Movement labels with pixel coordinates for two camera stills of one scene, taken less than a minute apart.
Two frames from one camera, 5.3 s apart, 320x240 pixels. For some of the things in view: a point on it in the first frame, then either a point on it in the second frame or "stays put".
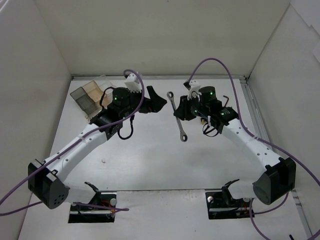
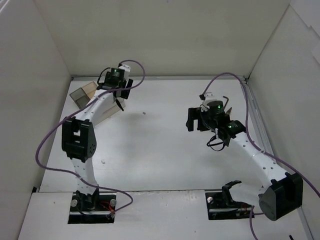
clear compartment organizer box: x=88 y=96 stays put
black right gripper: x=185 y=107 to x=192 y=119
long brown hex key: x=227 y=100 stays put
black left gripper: x=146 y=103 to x=122 y=90
